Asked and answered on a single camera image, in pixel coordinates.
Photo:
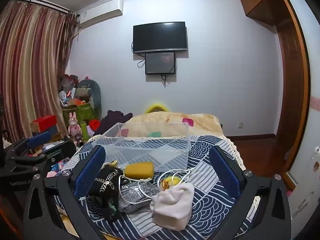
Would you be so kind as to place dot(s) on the curtain rod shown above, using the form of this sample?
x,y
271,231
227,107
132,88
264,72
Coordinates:
x,y
40,1

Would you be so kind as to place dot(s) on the blue white patterned tablecloth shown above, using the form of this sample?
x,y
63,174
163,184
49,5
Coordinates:
x,y
212,205

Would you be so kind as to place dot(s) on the small black monitor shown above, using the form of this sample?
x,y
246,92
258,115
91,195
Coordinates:
x,y
160,63

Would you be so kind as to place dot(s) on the floral quilt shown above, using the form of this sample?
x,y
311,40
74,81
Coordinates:
x,y
162,120

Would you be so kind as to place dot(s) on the dark purple garment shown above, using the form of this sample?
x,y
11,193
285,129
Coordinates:
x,y
112,122

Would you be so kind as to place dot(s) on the striped red beige curtain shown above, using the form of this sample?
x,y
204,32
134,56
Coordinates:
x,y
32,67

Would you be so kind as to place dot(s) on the wall-mounted black television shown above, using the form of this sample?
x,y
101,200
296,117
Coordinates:
x,y
160,36

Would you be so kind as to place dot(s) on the red box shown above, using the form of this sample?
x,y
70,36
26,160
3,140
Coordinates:
x,y
43,122

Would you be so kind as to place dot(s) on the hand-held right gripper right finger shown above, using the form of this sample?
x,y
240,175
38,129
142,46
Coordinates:
x,y
225,173

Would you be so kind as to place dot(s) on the white sliding door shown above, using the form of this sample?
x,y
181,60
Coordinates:
x,y
305,130

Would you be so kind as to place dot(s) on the yellow plush toy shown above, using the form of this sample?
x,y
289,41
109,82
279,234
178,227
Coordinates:
x,y
157,106

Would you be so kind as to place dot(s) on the white air conditioner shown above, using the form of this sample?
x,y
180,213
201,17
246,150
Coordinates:
x,y
100,15

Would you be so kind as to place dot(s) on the clear plastic box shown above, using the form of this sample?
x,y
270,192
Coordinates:
x,y
150,152

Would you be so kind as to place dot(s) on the white cloth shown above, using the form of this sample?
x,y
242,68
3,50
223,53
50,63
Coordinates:
x,y
172,205

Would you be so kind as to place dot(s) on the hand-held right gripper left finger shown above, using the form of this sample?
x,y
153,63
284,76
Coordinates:
x,y
87,173

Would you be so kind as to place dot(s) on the yellow sponge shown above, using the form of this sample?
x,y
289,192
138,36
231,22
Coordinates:
x,y
138,170

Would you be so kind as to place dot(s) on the green bottle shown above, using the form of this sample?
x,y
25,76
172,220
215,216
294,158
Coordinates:
x,y
83,130

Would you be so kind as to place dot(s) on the red hat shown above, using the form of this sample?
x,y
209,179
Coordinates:
x,y
95,125

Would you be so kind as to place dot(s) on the green bag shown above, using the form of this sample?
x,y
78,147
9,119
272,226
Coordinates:
x,y
83,112

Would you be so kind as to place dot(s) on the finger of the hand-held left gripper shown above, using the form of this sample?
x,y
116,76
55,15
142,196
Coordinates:
x,y
61,148
40,137

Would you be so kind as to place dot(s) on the pink rabbit toy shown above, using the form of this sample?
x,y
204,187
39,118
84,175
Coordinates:
x,y
74,127

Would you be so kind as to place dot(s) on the grey glitter pouch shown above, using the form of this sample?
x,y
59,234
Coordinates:
x,y
132,195

